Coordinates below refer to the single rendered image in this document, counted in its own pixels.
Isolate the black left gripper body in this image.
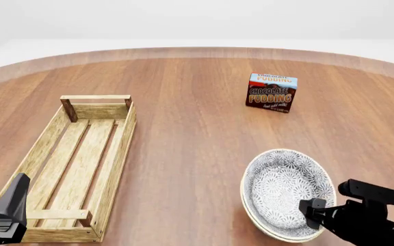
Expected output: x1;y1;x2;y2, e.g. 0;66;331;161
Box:
0;216;28;245

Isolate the wooden slat tray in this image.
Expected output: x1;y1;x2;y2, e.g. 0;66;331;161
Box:
0;94;138;244

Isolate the patterned grey white bowl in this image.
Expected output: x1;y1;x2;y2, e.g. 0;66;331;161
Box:
239;178;326;244
241;148;338;238

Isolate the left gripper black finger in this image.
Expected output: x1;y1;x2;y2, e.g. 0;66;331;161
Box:
0;172;31;228

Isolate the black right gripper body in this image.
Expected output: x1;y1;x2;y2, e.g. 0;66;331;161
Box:
298;197;328;231

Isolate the chocolate pudding box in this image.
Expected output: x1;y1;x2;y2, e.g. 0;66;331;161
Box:
245;72;299;114

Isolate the flat black plate on stalk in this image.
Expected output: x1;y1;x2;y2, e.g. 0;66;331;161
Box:
337;178;394;214

